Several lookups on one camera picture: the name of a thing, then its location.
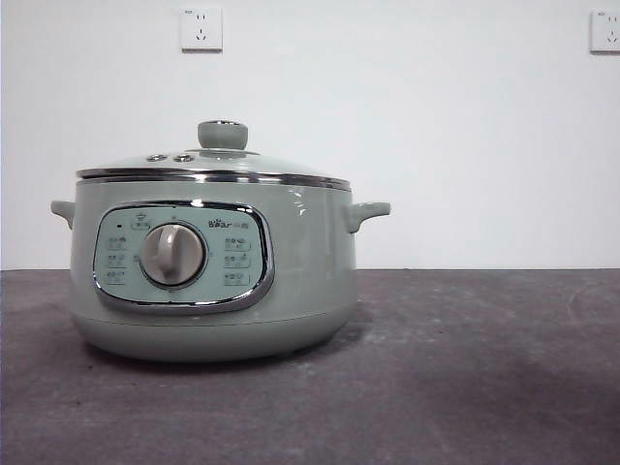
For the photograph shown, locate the glass lid with green knob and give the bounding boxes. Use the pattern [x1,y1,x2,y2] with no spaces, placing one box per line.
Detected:
[76,119,352,190]

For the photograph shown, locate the pale green electric cooking pot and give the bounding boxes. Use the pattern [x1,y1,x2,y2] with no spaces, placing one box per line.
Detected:
[49,178,393,364]

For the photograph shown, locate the white wall socket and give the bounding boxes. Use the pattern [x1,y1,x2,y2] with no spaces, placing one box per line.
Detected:
[589,9,620,55]
[180,6,225,54]

